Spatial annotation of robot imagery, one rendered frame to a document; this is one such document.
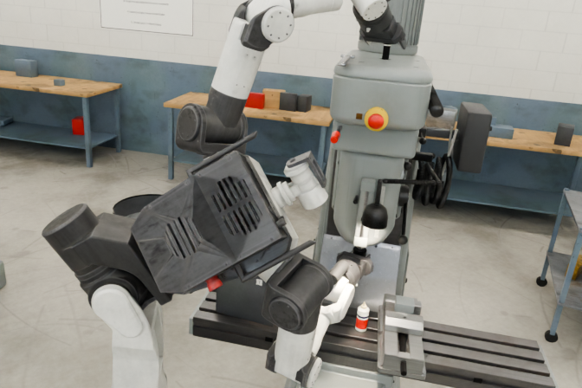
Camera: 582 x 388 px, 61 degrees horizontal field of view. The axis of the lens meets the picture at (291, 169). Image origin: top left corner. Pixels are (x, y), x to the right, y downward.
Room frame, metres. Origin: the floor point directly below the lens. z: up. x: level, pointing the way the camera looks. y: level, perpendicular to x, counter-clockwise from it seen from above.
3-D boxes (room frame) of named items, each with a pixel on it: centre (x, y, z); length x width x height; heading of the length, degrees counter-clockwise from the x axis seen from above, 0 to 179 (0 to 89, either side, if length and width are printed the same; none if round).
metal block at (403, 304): (1.45, -0.42, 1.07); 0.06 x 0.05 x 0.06; 81
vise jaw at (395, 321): (1.39, -0.41, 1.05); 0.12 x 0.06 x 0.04; 81
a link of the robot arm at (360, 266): (1.39, -0.21, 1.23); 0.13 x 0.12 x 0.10; 65
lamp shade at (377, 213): (1.28, -0.25, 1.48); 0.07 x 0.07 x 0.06
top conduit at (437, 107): (1.48, -0.40, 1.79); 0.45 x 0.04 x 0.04; 170
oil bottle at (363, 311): (1.46, -0.29, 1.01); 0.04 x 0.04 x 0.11
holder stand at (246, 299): (1.52, 0.11, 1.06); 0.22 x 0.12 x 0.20; 73
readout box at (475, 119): (1.71, -0.63, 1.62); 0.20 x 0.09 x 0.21; 170
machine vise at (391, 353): (1.42, -0.42, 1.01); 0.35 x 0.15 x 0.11; 171
